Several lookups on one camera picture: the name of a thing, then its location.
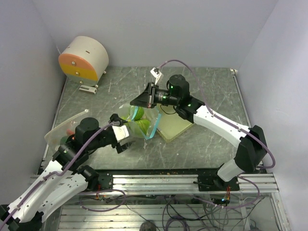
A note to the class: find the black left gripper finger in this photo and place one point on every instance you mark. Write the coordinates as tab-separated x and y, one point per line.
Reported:
116	120
122	147

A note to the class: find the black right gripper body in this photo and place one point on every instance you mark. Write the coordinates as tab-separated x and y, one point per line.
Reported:
163	96

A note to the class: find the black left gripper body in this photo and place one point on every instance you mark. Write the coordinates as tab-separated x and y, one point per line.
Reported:
105	138

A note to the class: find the clear blue-zipper plastic bag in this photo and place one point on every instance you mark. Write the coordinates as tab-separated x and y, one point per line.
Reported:
152	115

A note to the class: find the dark green avocado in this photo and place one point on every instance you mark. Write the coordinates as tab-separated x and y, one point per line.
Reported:
63	140

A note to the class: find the clear polka dot zip bag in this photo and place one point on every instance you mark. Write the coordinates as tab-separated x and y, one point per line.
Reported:
53	137

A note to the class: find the small green cabbage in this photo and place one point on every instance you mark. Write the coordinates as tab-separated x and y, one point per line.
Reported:
136	113

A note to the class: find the light green cabbage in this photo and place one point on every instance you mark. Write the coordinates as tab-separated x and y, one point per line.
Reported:
143	125

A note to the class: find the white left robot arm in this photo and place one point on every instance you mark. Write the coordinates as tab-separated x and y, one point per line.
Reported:
65	176

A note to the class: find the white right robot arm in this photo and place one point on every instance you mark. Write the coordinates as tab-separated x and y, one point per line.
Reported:
249	142

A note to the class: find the pale green plastic basket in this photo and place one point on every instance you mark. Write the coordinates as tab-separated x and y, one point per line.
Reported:
172	126

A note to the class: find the round cream drawer cabinet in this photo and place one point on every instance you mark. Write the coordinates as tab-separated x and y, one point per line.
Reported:
84	61

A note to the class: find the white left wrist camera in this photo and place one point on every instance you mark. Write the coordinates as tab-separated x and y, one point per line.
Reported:
121	132

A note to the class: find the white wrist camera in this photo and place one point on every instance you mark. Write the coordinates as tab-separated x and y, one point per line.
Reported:
157	74
121	132

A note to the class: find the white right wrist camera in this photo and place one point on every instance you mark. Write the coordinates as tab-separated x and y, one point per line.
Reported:
157	74

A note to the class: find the aluminium rail base frame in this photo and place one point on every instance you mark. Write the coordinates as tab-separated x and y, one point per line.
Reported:
182	181

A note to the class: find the small white metal bracket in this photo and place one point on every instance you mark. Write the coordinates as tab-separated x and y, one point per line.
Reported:
88	89

